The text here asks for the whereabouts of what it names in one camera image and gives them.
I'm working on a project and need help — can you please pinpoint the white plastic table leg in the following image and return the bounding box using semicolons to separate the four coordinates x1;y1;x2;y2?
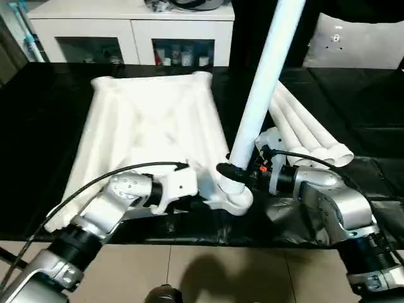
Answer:
268;100;313;167
271;90;335;167
277;80;355;168
217;0;306;198

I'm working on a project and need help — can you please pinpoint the white plastic table top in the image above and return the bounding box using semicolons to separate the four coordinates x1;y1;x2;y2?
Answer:
44;71;255;233

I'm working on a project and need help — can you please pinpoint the black cabinet with gold label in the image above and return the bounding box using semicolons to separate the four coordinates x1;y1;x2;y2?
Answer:
232;0;319;69

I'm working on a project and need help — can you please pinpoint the grey cushion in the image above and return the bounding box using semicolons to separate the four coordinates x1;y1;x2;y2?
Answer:
302;12;404;69

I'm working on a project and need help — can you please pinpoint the black work mat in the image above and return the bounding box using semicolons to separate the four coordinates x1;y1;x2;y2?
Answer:
0;61;404;250

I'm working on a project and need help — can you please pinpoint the white sideboard with glass doors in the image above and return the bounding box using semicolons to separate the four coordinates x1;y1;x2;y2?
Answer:
27;4;236;67

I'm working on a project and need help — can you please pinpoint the dark round helmet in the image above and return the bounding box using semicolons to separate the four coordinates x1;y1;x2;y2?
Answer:
175;0;222;10

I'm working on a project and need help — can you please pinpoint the grey crumpled cloth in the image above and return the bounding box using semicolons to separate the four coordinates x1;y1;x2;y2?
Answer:
145;0;173;13

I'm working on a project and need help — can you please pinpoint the blue and white mop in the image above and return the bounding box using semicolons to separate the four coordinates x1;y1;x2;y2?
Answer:
14;0;45;63

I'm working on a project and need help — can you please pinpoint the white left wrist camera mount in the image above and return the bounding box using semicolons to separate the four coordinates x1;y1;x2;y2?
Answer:
148;165;199;215

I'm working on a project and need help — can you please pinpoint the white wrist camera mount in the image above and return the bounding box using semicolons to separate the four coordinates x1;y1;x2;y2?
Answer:
148;165;199;215
254;128;290;193

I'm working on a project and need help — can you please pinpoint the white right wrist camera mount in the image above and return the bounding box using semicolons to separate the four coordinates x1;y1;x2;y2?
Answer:
254;128;290;193

